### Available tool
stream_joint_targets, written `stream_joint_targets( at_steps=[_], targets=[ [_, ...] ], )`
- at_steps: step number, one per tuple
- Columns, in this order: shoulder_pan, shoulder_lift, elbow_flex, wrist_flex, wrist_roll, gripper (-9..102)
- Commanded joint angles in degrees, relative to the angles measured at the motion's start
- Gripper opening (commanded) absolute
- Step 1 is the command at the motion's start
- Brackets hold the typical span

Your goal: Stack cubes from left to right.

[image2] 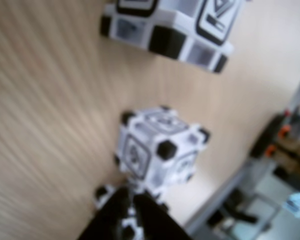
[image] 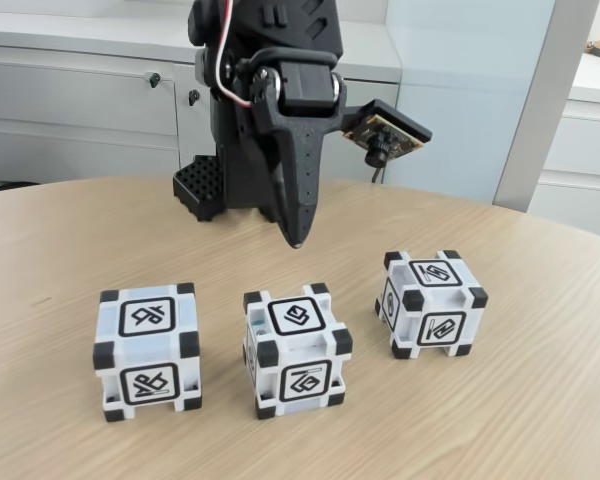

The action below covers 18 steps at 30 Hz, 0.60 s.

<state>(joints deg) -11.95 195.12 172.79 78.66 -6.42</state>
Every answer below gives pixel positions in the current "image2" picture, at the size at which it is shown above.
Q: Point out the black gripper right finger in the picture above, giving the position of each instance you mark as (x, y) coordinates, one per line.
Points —
(160, 222)

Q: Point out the black stand with orange knobs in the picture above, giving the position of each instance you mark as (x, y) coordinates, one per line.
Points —
(267, 135)

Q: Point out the white cube zigzag-diamond symbol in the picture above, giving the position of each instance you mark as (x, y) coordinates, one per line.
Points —
(165, 15)

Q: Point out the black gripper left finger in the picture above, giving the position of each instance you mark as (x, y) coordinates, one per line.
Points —
(107, 220)

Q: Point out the white cube stacked-layers symbol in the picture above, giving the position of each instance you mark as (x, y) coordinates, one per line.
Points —
(140, 155)

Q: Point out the white cube crossed-lines symbol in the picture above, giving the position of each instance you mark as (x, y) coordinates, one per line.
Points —
(130, 223)

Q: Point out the light blue object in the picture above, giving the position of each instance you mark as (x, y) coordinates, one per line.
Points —
(297, 203)

